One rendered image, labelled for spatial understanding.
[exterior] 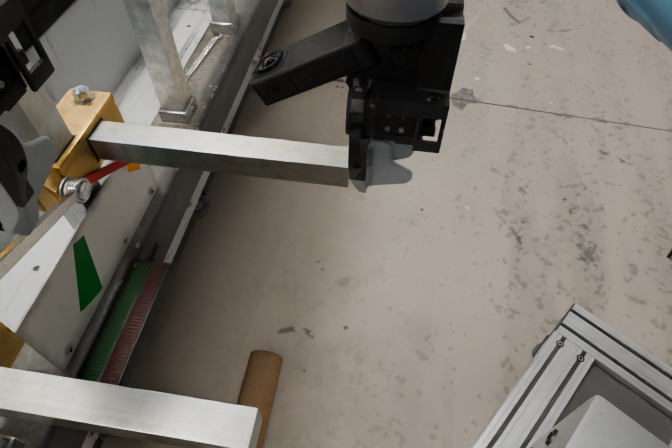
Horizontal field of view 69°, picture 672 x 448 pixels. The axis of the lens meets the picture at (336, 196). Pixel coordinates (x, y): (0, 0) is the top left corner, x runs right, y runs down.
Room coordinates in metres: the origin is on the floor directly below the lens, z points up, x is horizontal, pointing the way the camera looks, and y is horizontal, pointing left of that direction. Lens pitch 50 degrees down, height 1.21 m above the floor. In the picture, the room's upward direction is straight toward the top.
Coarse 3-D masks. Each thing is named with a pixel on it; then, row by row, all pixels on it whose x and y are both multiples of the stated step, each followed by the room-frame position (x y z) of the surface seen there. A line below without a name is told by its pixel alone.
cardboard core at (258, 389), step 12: (252, 360) 0.44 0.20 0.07; (264, 360) 0.43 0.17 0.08; (276, 360) 0.44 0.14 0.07; (252, 372) 0.40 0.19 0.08; (264, 372) 0.40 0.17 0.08; (276, 372) 0.41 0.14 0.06; (252, 384) 0.38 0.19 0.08; (264, 384) 0.38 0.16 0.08; (276, 384) 0.39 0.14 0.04; (240, 396) 0.35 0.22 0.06; (252, 396) 0.35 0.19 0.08; (264, 396) 0.35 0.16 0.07; (264, 408) 0.33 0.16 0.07; (264, 420) 0.30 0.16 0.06; (264, 432) 0.28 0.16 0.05
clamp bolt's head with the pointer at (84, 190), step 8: (104, 168) 0.36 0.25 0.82; (112, 168) 0.37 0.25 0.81; (88, 176) 0.34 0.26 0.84; (96, 176) 0.34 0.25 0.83; (104, 176) 0.35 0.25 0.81; (64, 184) 0.31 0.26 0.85; (80, 184) 0.31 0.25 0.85; (88, 184) 0.31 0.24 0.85; (64, 192) 0.30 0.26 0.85; (80, 192) 0.30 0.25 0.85; (88, 192) 0.31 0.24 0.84
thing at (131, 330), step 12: (156, 264) 0.31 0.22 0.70; (156, 276) 0.30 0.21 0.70; (144, 288) 0.28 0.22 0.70; (156, 288) 0.28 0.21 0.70; (144, 300) 0.26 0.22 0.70; (132, 312) 0.25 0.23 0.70; (144, 312) 0.25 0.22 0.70; (132, 324) 0.23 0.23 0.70; (120, 336) 0.22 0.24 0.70; (132, 336) 0.22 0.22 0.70; (120, 348) 0.21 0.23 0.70; (120, 360) 0.19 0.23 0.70; (108, 372) 0.18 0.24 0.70; (120, 372) 0.18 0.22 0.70
